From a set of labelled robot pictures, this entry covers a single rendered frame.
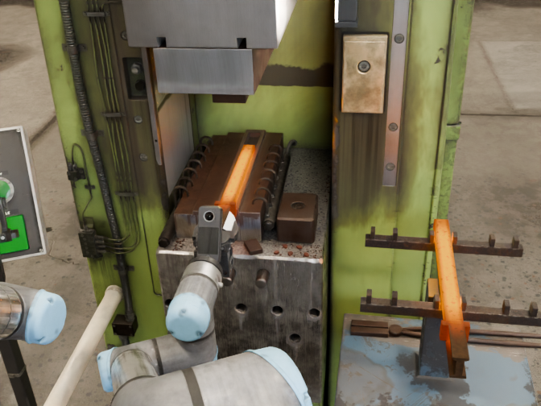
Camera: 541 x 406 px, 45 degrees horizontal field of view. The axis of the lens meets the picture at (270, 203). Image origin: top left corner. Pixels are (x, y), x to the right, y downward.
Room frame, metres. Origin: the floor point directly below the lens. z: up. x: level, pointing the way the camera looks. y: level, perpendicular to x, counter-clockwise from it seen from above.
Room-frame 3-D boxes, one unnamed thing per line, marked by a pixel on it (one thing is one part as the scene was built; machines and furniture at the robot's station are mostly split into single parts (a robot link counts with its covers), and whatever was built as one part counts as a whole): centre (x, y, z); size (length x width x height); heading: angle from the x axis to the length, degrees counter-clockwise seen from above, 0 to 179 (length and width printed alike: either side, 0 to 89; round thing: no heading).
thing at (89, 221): (1.43, 0.47, 0.80); 0.06 x 0.03 x 0.14; 81
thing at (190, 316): (0.93, 0.15, 0.98); 0.11 x 0.08 x 0.09; 171
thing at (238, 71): (1.46, 0.09, 1.32); 0.42 x 0.20 x 0.10; 171
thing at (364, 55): (1.34, -0.21, 1.27); 0.09 x 0.02 x 0.17; 81
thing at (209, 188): (1.46, 0.09, 0.96); 0.42 x 0.20 x 0.09; 171
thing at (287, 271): (1.46, 0.03, 0.69); 0.56 x 0.38 x 0.45; 171
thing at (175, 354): (0.93, 0.17, 0.89); 0.11 x 0.08 x 0.11; 108
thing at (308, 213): (1.29, -0.06, 0.95); 0.12 x 0.08 x 0.06; 171
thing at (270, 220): (1.41, -0.02, 0.95); 0.34 x 0.03 x 0.03; 171
